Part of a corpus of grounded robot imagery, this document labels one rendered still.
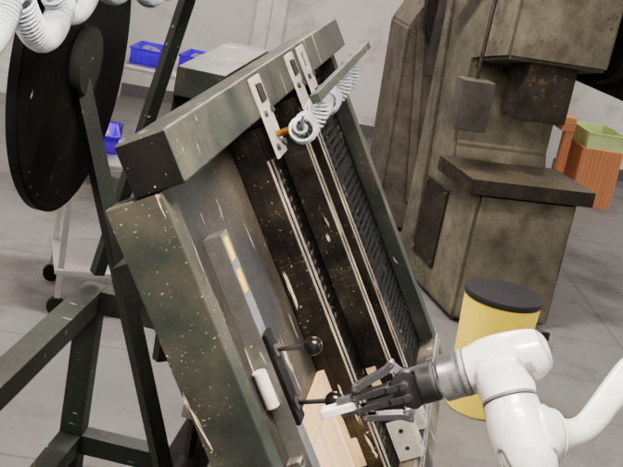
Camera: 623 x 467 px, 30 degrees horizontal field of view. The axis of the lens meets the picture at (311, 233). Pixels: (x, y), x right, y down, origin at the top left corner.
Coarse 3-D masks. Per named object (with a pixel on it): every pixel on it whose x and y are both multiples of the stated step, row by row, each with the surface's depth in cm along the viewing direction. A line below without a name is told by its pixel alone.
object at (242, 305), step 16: (208, 240) 223; (224, 256) 224; (224, 272) 225; (224, 288) 225; (240, 288) 225; (240, 304) 226; (240, 320) 227; (256, 320) 227; (256, 336) 227; (256, 352) 228; (256, 368) 229; (272, 368) 228; (272, 384) 229; (288, 416) 231; (288, 432) 232; (304, 432) 235; (288, 448) 233; (304, 448) 232
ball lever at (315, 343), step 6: (312, 336) 222; (276, 342) 229; (306, 342) 222; (312, 342) 221; (318, 342) 222; (276, 348) 229; (282, 348) 228; (288, 348) 227; (294, 348) 226; (300, 348) 225; (306, 348) 222; (312, 348) 221; (318, 348) 221; (276, 354) 229; (312, 354) 222
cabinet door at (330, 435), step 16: (320, 384) 265; (304, 416) 247; (320, 416) 257; (336, 416) 270; (320, 432) 254; (336, 432) 267; (320, 448) 250; (336, 448) 262; (352, 448) 275; (320, 464) 247; (336, 464) 258; (352, 464) 271
